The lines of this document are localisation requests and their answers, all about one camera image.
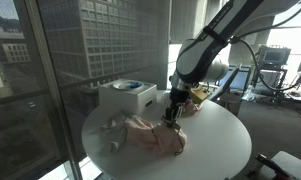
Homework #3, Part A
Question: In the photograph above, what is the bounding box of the grey window blind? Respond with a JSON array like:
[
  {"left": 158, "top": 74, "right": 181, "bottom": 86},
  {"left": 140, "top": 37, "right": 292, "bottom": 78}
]
[{"left": 169, "top": 0, "right": 208, "bottom": 45}]

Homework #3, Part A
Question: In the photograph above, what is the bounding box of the white square box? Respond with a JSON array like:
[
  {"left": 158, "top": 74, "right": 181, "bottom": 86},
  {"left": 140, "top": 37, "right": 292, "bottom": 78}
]
[{"left": 98, "top": 78, "right": 158, "bottom": 116}]

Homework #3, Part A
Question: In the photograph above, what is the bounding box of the white towel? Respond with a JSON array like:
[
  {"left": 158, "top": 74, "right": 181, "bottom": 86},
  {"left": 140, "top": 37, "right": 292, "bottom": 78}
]
[{"left": 100, "top": 112, "right": 130, "bottom": 154}]

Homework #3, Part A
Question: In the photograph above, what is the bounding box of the computer monitor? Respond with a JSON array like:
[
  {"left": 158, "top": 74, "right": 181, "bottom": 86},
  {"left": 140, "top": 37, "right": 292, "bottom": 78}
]
[{"left": 261, "top": 45, "right": 292, "bottom": 66}]

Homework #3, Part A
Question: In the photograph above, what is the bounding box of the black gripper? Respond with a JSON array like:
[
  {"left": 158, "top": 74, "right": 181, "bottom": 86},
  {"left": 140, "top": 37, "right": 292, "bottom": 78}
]
[{"left": 161, "top": 87, "right": 192, "bottom": 132}]

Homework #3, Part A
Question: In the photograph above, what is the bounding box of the black cable with connector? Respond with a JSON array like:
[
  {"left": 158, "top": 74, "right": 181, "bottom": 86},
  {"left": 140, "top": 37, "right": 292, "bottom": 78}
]
[{"left": 228, "top": 0, "right": 301, "bottom": 93}]

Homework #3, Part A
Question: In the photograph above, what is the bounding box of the black equipment cart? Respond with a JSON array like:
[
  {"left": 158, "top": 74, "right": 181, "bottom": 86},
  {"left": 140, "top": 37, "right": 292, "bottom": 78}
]
[{"left": 252, "top": 64, "right": 288, "bottom": 103}]

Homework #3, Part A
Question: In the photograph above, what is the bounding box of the white platform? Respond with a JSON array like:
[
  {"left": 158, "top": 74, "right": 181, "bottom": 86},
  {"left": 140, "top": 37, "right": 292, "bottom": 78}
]
[{"left": 260, "top": 150, "right": 301, "bottom": 180}]

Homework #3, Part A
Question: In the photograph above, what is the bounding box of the white round plate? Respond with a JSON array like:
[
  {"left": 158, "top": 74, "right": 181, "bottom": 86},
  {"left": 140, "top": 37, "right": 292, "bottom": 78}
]
[{"left": 112, "top": 80, "right": 144, "bottom": 92}]

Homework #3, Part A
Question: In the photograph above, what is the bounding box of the red black clamp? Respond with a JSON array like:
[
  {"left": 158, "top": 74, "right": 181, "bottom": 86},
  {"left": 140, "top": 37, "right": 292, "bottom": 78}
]
[{"left": 254, "top": 153, "right": 293, "bottom": 180}]

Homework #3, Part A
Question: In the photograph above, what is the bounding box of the blue item on plate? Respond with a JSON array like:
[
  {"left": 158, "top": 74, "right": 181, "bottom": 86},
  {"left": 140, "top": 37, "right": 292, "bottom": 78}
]
[{"left": 129, "top": 81, "right": 144, "bottom": 89}]

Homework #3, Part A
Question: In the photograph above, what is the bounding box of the pink clothing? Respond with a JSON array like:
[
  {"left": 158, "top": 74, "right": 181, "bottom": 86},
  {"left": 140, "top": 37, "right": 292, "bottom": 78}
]
[{"left": 124, "top": 114, "right": 188, "bottom": 157}]

